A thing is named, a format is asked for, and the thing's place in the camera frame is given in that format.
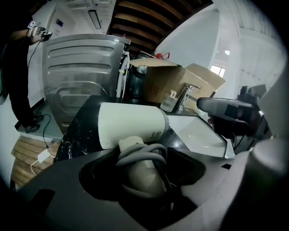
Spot wooden staircase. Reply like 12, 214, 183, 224
107, 0, 214, 55

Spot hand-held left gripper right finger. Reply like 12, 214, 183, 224
146, 139, 289, 231

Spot chrome faucet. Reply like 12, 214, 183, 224
175, 83, 201, 113

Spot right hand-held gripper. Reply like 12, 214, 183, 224
196, 67, 289, 156

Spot black linear ceiling light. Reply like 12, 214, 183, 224
88, 9, 102, 30

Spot white washing machine hose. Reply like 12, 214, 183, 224
116, 51, 131, 99

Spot cylindrical appliance with dark lid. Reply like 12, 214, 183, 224
126, 64, 148, 100

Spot white hair dryer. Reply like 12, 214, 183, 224
98, 102, 170, 198

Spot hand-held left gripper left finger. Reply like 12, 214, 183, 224
18, 148, 145, 231

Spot large open cardboard box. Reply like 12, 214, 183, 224
129, 58, 227, 109

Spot white cable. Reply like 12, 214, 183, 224
30, 157, 39, 176

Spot white ceramic sink basin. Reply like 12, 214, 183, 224
167, 115, 236, 158

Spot bright window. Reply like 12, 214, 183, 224
211, 65, 226, 76

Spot dark grey washing machine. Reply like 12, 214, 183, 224
42, 33, 132, 134

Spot small glass bottle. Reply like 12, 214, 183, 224
159, 90, 179, 112

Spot grey floor platform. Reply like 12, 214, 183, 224
14, 99, 65, 142

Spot white power adapter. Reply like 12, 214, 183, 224
37, 149, 50, 163

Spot wooden slatted steps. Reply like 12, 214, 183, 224
10, 136, 58, 188

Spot black cable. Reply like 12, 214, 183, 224
33, 114, 53, 148

